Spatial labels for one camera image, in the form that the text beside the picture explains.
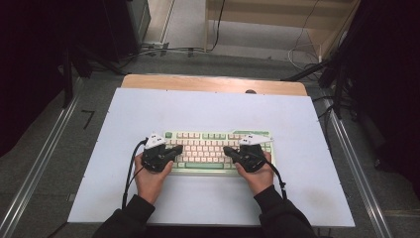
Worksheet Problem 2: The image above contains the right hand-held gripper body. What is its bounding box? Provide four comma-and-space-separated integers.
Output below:
235, 133, 273, 174

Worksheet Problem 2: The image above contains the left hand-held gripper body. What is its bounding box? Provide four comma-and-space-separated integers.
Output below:
141, 132, 175, 174

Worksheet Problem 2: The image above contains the green and cream keyboard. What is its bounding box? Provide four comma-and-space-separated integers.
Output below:
162, 129, 277, 177

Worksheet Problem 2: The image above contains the person's right hand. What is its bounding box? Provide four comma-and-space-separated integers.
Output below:
234, 152, 275, 196

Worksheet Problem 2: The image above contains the person's left hand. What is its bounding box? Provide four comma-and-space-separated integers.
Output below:
133, 152, 174, 205

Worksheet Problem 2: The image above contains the wooden table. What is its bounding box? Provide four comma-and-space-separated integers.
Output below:
120, 73, 309, 97

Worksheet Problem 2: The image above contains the black cabinet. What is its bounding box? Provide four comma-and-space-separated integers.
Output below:
102, 0, 153, 63

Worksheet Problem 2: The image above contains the wooden shelf unit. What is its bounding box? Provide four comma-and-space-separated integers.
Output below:
202, 0, 362, 62

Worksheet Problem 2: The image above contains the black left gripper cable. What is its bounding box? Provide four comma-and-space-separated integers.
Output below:
121, 138, 149, 210

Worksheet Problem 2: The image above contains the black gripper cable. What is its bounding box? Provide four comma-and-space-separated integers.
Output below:
121, 138, 149, 210
262, 158, 288, 200

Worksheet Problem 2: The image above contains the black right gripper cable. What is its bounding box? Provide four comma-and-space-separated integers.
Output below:
262, 158, 288, 200

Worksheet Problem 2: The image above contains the aluminium floor rail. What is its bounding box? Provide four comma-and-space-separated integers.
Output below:
0, 78, 84, 238
320, 95, 394, 238

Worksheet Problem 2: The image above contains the black hanging cable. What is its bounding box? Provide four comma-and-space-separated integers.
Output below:
206, 0, 228, 54

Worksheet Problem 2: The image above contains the white cable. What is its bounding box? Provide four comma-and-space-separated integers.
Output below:
286, 0, 322, 72

